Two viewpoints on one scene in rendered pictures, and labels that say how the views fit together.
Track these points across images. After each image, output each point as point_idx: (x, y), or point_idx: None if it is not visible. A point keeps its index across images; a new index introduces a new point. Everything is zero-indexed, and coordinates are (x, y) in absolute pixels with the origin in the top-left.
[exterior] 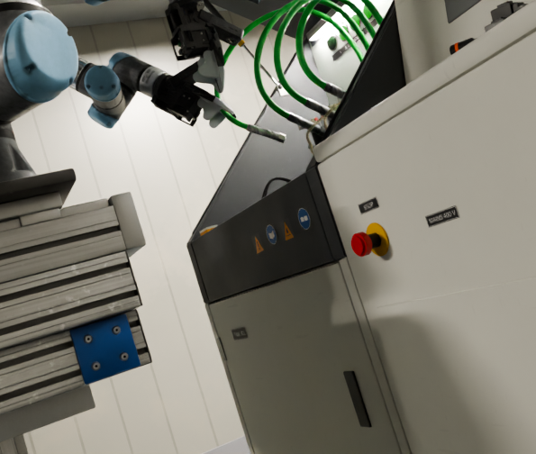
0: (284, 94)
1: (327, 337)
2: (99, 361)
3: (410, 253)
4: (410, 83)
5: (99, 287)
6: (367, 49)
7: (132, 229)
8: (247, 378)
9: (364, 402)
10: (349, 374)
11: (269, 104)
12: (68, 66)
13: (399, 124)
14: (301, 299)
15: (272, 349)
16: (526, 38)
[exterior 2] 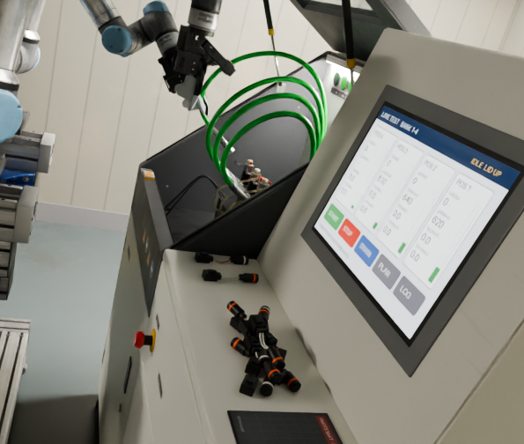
0: (279, 91)
1: (135, 330)
2: None
3: (152, 371)
4: (181, 314)
5: None
6: None
7: (22, 232)
8: (122, 276)
9: (128, 381)
10: (129, 361)
11: (207, 151)
12: (6, 131)
13: (173, 320)
14: (138, 295)
15: (129, 288)
16: (193, 395)
